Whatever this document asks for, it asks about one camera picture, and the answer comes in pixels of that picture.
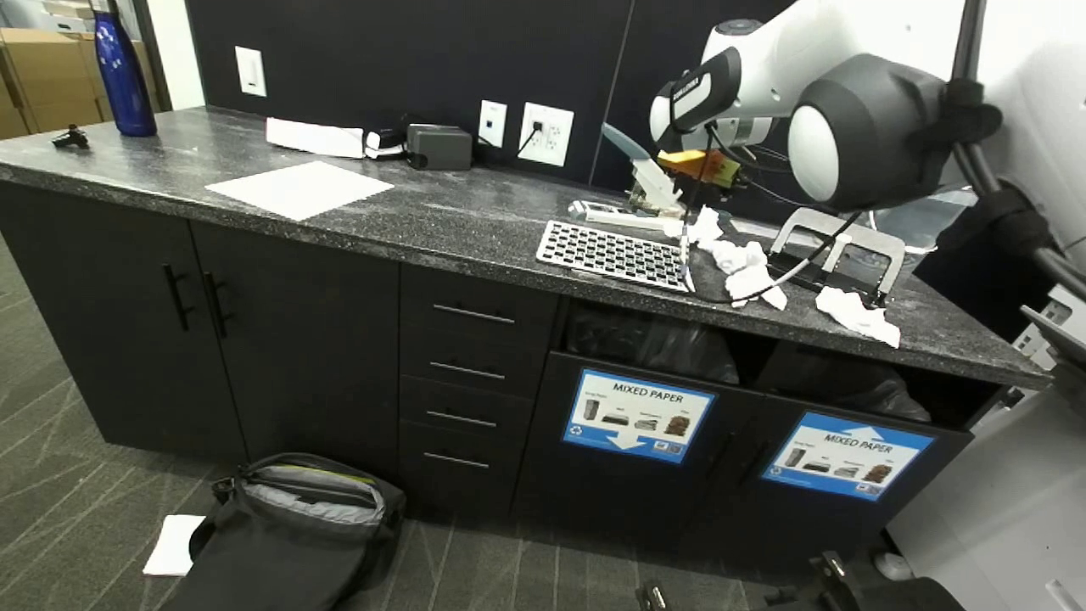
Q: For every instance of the mixed paper sign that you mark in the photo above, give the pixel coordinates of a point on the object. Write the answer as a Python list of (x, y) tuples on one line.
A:
[(634, 415), (844, 456)]

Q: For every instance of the small white wall plate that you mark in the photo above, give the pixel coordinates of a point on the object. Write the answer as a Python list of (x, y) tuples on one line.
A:
[(494, 122)]

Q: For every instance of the small black object on counter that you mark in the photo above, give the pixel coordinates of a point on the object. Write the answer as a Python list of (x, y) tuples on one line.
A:
[(72, 139)]

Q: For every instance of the white paper pile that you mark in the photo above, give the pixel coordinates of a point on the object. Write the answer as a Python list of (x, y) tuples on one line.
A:
[(740, 263)]

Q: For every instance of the dark counter cabinet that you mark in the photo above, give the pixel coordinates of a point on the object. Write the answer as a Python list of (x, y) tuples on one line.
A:
[(422, 336)]

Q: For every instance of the black power adapter box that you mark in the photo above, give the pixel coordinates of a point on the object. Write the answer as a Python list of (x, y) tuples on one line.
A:
[(438, 146)]

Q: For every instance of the blue water bottle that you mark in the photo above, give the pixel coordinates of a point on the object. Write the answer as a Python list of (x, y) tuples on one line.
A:
[(120, 71)]

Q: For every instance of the black grey backpack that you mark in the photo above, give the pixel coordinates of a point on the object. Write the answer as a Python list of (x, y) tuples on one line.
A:
[(288, 530)]

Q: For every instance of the white paper on floor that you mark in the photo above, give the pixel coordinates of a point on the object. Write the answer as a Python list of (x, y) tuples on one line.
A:
[(172, 551)]

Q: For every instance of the white wall outlet plate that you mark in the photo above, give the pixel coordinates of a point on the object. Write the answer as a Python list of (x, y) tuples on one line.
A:
[(545, 135)]

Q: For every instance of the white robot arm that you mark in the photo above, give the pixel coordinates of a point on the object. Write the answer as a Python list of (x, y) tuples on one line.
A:
[(888, 97)]

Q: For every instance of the white light switch plate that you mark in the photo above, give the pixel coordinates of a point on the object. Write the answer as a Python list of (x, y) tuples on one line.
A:
[(250, 71)]

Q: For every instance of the flat white paper sheet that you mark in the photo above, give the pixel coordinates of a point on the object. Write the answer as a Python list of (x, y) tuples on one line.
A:
[(301, 190)]

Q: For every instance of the crumpled paper near stand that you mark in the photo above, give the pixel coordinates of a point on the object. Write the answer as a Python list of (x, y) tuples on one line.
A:
[(852, 312)]

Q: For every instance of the right mixed paper sign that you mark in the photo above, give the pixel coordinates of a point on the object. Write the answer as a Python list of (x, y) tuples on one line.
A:
[(844, 456)]

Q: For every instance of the left mixed paper sign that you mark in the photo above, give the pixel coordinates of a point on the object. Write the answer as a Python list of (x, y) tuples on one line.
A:
[(634, 415)]

